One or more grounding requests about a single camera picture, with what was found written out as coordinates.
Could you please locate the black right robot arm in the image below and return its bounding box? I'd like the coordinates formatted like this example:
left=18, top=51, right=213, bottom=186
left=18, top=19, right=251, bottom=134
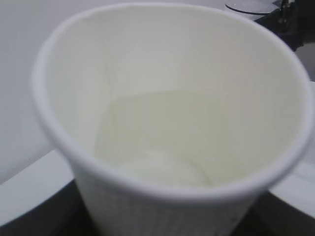
left=255, top=0, right=315, bottom=52

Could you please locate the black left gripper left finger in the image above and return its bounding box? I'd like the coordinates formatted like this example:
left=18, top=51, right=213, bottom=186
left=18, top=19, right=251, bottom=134
left=0, top=181, right=98, bottom=236

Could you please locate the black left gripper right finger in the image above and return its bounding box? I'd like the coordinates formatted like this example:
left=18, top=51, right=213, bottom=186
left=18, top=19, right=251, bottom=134
left=236, top=193, right=315, bottom=236

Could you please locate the white paper cup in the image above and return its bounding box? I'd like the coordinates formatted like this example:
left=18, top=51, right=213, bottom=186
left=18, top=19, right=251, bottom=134
left=32, top=3, right=315, bottom=236

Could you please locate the Nongfu Spring water bottle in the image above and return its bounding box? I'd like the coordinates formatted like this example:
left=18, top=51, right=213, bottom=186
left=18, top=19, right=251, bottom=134
left=224, top=0, right=279, bottom=21

